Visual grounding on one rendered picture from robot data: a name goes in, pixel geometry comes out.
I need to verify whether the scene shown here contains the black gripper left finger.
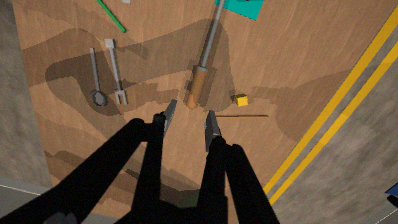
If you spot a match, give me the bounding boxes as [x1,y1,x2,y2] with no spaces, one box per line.
[0,99,178,224]

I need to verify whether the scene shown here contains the dark green thin rod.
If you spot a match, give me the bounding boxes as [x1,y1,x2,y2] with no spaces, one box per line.
[97,0,127,33]

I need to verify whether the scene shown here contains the yellow cube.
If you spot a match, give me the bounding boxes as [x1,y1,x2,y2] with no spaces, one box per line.
[235,94,248,107]

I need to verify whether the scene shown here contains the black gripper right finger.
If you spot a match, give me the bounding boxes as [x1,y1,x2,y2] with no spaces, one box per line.
[196,110,280,224]

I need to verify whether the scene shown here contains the grey metal spoon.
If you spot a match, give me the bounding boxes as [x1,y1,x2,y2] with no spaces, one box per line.
[91,56,106,107]

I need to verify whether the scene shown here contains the grey combination wrench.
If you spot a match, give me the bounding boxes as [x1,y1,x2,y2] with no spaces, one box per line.
[105,39,127,104]

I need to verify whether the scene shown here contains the teal square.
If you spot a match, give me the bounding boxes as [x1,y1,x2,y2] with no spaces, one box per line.
[223,0,264,20]

